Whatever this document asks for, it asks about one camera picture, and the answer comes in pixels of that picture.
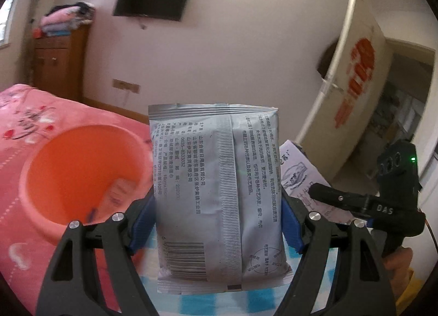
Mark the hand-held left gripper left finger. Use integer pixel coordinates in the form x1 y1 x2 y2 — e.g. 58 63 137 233
36 189 160 316

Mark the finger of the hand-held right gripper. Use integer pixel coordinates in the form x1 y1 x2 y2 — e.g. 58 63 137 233
308 182 375 216

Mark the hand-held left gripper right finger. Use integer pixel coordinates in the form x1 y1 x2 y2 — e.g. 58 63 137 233
274 191 397 316

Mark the white printed sachet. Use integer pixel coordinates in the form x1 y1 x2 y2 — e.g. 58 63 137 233
279 140 370 224

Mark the grey printed packet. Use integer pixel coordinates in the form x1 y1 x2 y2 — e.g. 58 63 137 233
148 103 293 294

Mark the orange plastic bin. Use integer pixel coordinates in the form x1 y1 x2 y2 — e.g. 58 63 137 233
19 124 154 246

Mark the person's right hand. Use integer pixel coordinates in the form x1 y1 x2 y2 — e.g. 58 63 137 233
382 247 416 299

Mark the white door with orange print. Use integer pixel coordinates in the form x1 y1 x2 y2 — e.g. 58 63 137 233
296 0 392 180

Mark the dark bag on door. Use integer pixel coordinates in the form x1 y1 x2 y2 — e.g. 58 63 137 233
316 40 339 79

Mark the pink printed blanket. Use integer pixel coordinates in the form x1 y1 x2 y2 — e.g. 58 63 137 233
0 84 153 313

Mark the wooden cabinet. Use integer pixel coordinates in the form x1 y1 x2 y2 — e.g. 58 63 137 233
32 25 90 102

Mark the pile of folded clothes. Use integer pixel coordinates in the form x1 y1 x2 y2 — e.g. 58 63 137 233
32 2 96 39

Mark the window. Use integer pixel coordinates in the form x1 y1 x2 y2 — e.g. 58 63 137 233
0 0 18 46

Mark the metal door handle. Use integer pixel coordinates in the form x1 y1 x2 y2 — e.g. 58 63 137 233
320 80 344 96

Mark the wall socket strip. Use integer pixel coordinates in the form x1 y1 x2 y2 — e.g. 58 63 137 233
112 79 141 94

